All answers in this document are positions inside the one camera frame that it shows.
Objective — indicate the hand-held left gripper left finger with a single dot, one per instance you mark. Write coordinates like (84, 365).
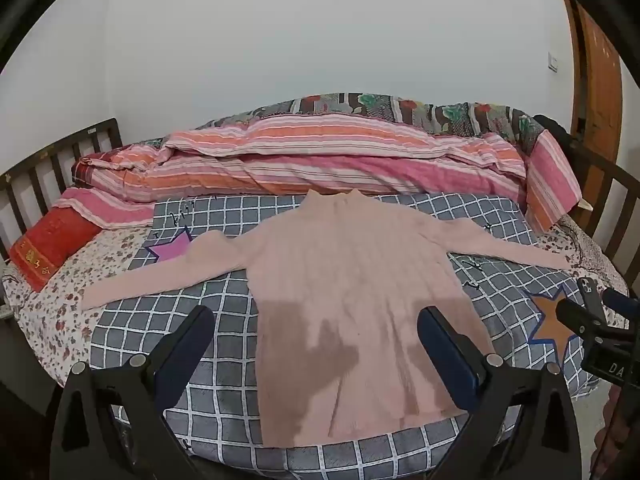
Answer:
(192, 345)

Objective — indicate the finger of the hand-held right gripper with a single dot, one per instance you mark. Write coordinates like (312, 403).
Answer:
(620, 302)
(575, 316)

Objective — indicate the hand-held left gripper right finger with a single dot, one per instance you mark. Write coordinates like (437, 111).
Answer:
(442, 350)

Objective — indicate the pink knit sweater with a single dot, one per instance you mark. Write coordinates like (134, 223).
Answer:
(350, 285)

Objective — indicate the person's right forearm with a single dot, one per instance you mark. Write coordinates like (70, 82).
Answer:
(617, 425)

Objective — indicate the grey checked star blanket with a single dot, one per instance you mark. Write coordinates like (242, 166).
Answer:
(210, 390)

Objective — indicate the dark wooden footboard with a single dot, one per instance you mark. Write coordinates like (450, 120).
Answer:
(615, 175)

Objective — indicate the red pillow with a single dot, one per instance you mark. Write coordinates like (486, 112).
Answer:
(50, 245)

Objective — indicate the dark cloth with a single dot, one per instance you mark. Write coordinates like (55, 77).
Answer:
(552, 127)

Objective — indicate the brown wooden door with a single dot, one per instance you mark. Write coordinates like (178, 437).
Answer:
(600, 85)

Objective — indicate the pink orange striped quilt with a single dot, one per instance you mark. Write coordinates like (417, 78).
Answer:
(325, 160)

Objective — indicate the dark wooden slatted headboard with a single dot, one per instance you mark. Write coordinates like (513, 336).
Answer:
(60, 142)

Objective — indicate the floral patchwork quilt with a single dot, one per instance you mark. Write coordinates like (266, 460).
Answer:
(390, 107)

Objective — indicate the white wall switch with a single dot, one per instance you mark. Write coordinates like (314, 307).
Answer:
(553, 61)

